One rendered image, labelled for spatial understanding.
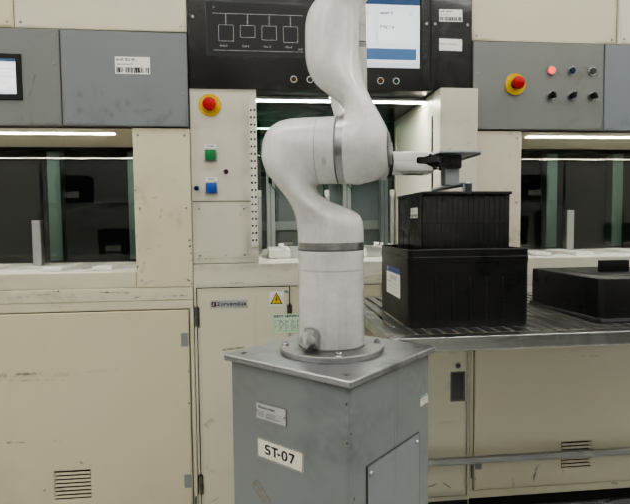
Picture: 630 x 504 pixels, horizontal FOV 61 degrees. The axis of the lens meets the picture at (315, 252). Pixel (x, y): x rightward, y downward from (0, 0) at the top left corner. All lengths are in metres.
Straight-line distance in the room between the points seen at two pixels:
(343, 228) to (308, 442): 0.36
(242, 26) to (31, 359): 1.18
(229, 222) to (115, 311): 0.44
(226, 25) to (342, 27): 0.78
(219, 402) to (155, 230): 0.57
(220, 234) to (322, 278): 0.79
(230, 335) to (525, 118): 1.16
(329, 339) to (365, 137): 0.35
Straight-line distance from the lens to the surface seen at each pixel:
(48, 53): 1.81
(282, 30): 1.75
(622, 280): 1.39
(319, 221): 0.91
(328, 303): 0.92
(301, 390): 0.89
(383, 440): 0.94
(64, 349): 1.79
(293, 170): 0.93
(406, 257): 1.19
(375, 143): 0.92
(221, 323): 1.68
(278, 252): 1.85
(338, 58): 0.98
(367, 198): 2.61
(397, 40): 1.80
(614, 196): 2.58
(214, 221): 1.66
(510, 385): 1.92
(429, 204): 1.22
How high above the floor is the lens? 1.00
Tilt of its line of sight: 3 degrees down
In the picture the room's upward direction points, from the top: 1 degrees counter-clockwise
